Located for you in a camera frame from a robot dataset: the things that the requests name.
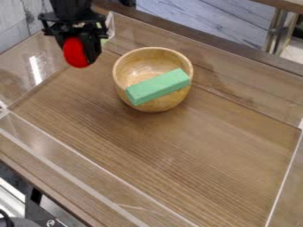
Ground wooden bowl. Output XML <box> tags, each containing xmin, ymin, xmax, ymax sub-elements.
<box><xmin>112</xmin><ymin>47</ymin><xmax>194</xmax><ymax>113</ymax></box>

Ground clear acrylic corner stand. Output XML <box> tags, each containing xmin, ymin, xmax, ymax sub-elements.
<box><xmin>100</xmin><ymin>12</ymin><xmax>115</xmax><ymax>47</ymax></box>

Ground clear acrylic tray wall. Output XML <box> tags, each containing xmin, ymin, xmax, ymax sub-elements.
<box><xmin>0</xmin><ymin>102</ymin><xmax>198</xmax><ymax>227</ymax></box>

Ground green foam block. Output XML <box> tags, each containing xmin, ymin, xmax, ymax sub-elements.
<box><xmin>126</xmin><ymin>68</ymin><xmax>191</xmax><ymax>106</ymax></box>

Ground red plush fruit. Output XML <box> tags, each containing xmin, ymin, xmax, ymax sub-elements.
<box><xmin>63</xmin><ymin>37</ymin><xmax>90</xmax><ymax>68</ymax></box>

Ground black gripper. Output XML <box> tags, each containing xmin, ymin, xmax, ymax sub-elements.
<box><xmin>38</xmin><ymin>0</ymin><xmax>108</xmax><ymax>64</ymax></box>

